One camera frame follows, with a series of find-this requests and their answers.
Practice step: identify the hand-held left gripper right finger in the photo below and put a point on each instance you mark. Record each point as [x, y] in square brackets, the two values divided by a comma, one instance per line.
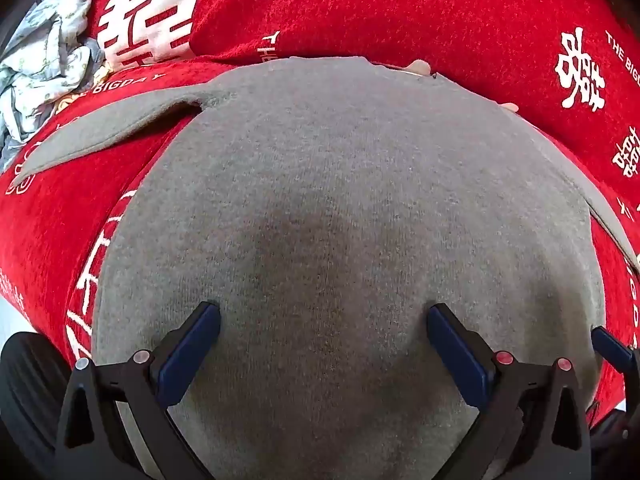
[457, 350]

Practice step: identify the pale peach cloth piece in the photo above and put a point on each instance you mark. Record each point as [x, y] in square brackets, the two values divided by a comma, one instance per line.
[510, 107]
[420, 66]

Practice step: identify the red printed blanket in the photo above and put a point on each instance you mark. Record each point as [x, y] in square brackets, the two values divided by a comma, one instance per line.
[400, 5]

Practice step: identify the pale patterned crumpled cloth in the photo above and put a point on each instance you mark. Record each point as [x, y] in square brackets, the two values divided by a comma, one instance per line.
[45, 55]

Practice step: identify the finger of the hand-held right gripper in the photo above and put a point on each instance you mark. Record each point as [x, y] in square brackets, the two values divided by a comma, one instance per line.
[611, 349]

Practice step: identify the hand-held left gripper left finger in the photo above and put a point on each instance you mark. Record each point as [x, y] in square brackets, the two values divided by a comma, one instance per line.
[192, 345]

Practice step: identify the grey knit sweater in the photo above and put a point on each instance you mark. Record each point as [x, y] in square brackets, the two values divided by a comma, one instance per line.
[325, 185]

